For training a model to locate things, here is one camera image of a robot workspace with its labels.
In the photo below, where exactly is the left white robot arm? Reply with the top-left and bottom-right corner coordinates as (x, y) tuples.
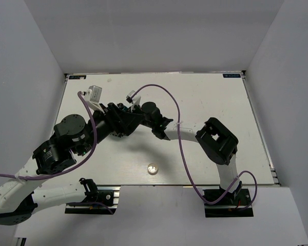
(0, 103), (151, 226)

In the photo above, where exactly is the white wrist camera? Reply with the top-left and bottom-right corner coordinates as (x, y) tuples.
(84, 85), (103, 112)
(126, 90), (141, 112)

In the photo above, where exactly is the small round cream jar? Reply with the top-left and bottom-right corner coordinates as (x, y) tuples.
(147, 163), (159, 175)

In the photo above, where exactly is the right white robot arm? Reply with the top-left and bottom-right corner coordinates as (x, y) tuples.
(128, 102), (242, 204)

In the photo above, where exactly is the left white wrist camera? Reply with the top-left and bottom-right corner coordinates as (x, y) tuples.
(84, 85), (103, 112)

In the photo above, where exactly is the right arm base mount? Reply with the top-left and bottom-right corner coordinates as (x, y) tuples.
(204, 189), (254, 218)

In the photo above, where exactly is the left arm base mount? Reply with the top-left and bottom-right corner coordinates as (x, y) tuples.
(65, 178), (120, 215)

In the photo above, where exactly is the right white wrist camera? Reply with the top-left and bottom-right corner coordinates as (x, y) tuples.
(126, 90), (141, 112)

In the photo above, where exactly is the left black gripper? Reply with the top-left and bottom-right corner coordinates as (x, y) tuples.
(77, 102), (146, 156)

